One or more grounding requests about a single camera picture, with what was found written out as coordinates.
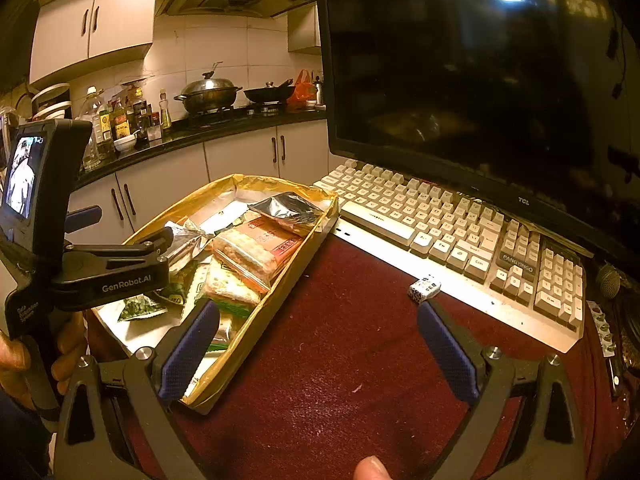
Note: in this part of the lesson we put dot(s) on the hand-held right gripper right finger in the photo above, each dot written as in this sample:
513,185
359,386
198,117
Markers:
447,350

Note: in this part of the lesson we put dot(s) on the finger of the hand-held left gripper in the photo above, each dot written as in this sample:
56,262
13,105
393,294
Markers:
85,218
152,242

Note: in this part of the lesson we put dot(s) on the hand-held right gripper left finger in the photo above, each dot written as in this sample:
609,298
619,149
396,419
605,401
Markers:
190,355

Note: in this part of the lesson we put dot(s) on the green pea snack packet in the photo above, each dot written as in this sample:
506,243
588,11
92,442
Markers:
140,307

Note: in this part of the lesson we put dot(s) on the yellow cardboard box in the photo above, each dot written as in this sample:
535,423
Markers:
280,310

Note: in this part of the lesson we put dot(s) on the orange wafer cracker packet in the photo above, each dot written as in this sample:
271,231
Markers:
260,250

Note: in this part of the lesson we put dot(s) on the person's left forearm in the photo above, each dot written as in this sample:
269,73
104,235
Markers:
20,440

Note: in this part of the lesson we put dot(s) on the person's left hand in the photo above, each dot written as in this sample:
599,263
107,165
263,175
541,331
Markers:
70,345

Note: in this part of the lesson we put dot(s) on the person's right hand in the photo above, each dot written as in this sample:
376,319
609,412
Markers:
372,470

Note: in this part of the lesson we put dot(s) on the crumpled silver foil packet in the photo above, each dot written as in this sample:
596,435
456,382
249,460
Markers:
187,245

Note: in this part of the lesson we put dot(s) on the small green snack packet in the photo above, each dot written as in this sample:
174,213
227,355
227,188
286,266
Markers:
180,285

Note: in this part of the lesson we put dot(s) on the small white wrapped candy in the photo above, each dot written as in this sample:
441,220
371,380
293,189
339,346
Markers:
425,289

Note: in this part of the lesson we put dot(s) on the green-edged cracker packet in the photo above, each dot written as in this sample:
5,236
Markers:
225,287

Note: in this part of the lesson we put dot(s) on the small white bowl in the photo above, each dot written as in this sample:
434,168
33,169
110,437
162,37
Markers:
125,144

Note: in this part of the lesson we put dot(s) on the row of condiment bottles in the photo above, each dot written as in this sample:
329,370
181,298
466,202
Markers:
120,125

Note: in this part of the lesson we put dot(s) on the white stacked containers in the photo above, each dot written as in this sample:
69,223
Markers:
50,100

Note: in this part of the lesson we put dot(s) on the black kitchen countertop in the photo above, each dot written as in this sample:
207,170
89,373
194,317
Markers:
200,130

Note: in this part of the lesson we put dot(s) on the white lower kitchen cabinet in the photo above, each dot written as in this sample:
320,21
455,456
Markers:
240,155

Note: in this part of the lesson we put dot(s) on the white kitchen cabinet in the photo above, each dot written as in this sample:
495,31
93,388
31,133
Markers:
90,25
240,155

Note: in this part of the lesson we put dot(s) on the white computer keyboard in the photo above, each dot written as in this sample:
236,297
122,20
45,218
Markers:
425,220

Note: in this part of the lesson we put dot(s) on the silver foil snack packet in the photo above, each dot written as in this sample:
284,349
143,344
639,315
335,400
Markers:
287,210

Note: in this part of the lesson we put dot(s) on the gas stove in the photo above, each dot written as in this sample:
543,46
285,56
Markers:
235,112

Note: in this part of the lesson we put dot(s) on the pill blister strip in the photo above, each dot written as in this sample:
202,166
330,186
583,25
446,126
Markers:
602,330

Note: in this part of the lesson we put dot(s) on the steel wok with lid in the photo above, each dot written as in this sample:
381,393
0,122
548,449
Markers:
207,95

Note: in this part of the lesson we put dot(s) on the black microphone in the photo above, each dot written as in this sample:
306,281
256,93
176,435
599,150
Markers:
607,280

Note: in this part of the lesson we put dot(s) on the black frying pan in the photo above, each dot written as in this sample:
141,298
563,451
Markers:
267,94

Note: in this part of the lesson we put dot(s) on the white upper kitchen cabinet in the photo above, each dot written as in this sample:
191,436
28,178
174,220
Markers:
90,25

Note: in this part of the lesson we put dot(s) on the orange plastic bag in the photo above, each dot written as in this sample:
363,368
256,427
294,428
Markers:
302,87

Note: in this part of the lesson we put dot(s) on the black computer monitor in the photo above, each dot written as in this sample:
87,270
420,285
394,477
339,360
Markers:
475,85

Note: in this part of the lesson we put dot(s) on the small white wall cabinet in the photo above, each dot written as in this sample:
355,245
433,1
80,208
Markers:
305,30

